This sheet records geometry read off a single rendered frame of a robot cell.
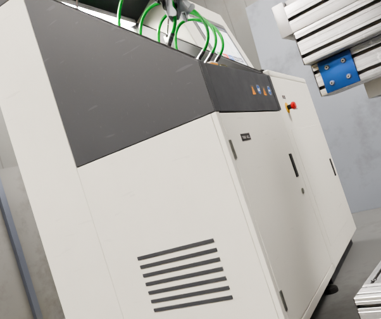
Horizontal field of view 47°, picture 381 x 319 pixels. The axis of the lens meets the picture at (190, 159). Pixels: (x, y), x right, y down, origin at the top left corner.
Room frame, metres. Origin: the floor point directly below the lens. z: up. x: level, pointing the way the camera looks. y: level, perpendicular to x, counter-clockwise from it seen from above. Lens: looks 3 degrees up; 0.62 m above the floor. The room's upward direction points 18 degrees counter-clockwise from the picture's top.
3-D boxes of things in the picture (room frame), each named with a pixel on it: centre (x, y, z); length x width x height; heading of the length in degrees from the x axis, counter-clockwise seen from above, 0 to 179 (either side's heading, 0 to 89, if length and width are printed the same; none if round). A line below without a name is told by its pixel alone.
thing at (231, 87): (1.60, -0.26, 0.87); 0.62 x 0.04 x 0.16; 152
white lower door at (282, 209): (1.59, -0.27, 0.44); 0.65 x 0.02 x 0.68; 152
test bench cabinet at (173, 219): (1.72, -0.02, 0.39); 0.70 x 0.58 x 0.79; 152
